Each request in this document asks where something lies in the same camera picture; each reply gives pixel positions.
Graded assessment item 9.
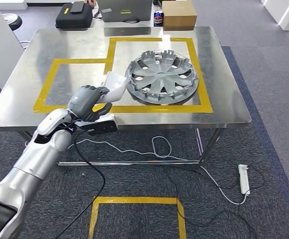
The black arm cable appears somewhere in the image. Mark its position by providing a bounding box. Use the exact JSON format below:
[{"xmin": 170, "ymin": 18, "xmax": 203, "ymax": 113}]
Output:
[{"xmin": 55, "ymin": 130, "xmax": 107, "ymax": 239}]

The black round stool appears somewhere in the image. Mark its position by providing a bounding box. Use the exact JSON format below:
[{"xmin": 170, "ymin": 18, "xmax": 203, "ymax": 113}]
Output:
[{"xmin": 2, "ymin": 13, "xmax": 31, "ymax": 50}]

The black hard carry case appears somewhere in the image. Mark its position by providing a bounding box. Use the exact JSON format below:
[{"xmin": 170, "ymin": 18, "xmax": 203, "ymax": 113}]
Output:
[{"xmin": 55, "ymin": 2, "xmax": 93, "ymax": 30}]

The white floor cable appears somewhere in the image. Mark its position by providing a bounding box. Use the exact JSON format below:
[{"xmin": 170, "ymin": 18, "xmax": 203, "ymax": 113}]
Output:
[{"xmin": 68, "ymin": 135, "xmax": 250, "ymax": 206}]

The grey laptop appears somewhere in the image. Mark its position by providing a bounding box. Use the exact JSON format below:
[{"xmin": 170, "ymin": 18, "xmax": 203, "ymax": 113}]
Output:
[{"xmin": 97, "ymin": 0, "xmax": 153, "ymax": 24}]

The white desk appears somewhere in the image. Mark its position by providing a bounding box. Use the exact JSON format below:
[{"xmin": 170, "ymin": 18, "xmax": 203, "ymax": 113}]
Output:
[{"xmin": 92, "ymin": 0, "xmax": 165, "ymax": 29}]

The dark blue floor rug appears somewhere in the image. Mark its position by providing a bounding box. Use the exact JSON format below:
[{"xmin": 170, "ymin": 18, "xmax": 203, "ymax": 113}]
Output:
[{"xmin": 0, "ymin": 46, "xmax": 289, "ymax": 239}]

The black floor cable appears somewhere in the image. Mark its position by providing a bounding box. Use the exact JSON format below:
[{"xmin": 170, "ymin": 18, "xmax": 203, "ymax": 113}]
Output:
[{"xmin": 164, "ymin": 165, "xmax": 266, "ymax": 239}]

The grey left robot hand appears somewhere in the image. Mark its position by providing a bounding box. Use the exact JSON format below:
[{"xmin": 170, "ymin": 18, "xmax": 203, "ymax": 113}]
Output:
[{"xmin": 67, "ymin": 85, "xmax": 113, "ymax": 122}]

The white power strip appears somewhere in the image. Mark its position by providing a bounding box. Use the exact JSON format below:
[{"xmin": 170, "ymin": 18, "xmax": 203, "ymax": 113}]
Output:
[{"xmin": 237, "ymin": 164, "xmax": 250, "ymax": 196}]

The brown cardboard box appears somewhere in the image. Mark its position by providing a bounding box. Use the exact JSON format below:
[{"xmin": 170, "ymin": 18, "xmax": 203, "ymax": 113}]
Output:
[{"xmin": 161, "ymin": 0, "xmax": 197, "ymax": 31}]

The blue soda can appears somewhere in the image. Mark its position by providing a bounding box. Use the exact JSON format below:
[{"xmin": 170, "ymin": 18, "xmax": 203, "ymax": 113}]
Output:
[{"xmin": 153, "ymin": 9, "xmax": 164, "ymax": 28}]

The steel top workbench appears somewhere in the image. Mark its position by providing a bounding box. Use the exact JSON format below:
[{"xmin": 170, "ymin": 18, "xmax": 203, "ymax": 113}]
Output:
[{"xmin": 0, "ymin": 25, "xmax": 252, "ymax": 167}]

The silver wheel hubcap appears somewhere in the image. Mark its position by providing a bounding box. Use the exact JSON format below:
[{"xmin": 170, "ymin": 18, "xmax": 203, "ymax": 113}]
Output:
[{"xmin": 125, "ymin": 49, "xmax": 200, "ymax": 106}]

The dark smartphone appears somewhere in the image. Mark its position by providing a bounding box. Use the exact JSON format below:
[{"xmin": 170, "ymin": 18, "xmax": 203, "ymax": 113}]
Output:
[{"xmin": 70, "ymin": 0, "xmax": 85, "ymax": 14}]

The yellow floor tape square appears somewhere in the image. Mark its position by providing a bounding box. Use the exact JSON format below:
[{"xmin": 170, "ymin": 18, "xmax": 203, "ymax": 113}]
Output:
[{"xmin": 88, "ymin": 196, "xmax": 187, "ymax": 239}]

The white car mirror cover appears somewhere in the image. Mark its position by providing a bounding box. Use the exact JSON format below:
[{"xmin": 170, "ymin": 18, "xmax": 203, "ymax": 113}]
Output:
[{"xmin": 98, "ymin": 71, "xmax": 128, "ymax": 105}]

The white side table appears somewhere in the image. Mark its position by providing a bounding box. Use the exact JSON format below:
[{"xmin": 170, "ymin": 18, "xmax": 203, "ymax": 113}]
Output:
[{"xmin": 0, "ymin": 1, "xmax": 24, "ymax": 94}]

